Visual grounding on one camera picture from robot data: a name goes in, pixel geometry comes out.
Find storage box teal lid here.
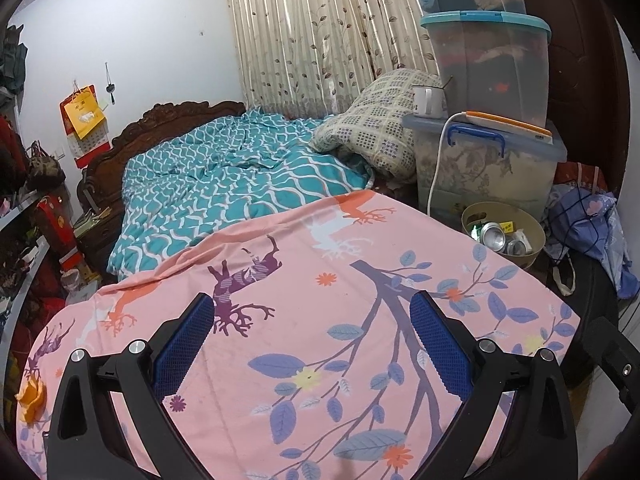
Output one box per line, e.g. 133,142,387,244
419,10,553,129

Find brown handbag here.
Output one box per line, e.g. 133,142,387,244
26,140,67,192

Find pink printed bed sheet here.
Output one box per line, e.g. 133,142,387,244
15,190,582,480

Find orange peel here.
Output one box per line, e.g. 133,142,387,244
15,376,48,424

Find dark wooden headboard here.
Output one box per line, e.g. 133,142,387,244
517,0,628,197

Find leaf print curtain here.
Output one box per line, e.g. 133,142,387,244
222,0,442,122

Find blue cloth bundle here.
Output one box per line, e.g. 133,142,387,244
544,186,640,302

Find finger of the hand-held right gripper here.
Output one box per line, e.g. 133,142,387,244
579,315,640,414

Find beige waste bin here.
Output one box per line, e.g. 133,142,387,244
460,201,547,270

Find checked pillow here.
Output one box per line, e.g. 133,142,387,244
309,67,444,184

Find white cable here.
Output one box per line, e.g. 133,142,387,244
426,111,469,217

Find carved wooden footboard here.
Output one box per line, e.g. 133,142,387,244
77,100,247,277

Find cluttered grey shelf unit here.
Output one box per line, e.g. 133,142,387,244
0,25,68,413

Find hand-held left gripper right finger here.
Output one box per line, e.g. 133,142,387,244
408,289,581,480

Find hanging wall ornament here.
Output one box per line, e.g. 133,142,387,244
103,61,118,106

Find white bag strap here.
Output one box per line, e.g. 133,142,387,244
549,254,577,297

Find white enamel mug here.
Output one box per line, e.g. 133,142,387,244
410,84,449,121

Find teal patterned quilt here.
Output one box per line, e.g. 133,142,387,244
107,107,374,279

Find red gift box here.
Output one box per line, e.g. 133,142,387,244
34,195,82,272

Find red and yellow wall calendar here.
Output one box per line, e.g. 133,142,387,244
58,84,112,169

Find red bag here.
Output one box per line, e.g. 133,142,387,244
556,161,610,197

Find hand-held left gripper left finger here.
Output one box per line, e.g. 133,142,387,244
46,291,216,480

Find clear storage box blue handle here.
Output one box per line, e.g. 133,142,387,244
402,112,569,222

